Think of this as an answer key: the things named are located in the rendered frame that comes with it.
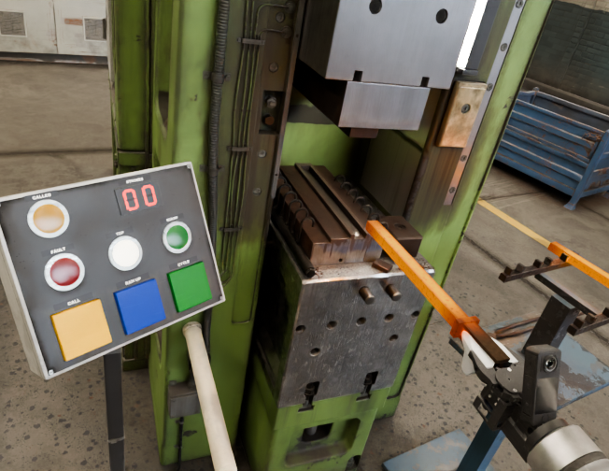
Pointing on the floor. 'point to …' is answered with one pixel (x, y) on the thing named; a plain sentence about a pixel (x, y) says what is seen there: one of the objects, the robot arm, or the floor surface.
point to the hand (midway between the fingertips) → (473, 333)
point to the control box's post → (113, 378)
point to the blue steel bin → (562, 146)
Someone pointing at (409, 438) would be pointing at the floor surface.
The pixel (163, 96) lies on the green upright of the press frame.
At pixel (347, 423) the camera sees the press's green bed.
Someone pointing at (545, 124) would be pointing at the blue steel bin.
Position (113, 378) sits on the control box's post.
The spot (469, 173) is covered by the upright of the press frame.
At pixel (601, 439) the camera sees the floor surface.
